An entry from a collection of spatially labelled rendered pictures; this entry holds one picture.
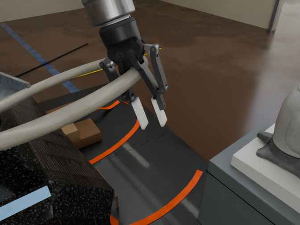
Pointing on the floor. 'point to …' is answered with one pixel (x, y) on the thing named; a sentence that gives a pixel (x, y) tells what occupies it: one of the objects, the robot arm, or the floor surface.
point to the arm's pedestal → (240, 193)
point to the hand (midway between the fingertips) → (150, 112)
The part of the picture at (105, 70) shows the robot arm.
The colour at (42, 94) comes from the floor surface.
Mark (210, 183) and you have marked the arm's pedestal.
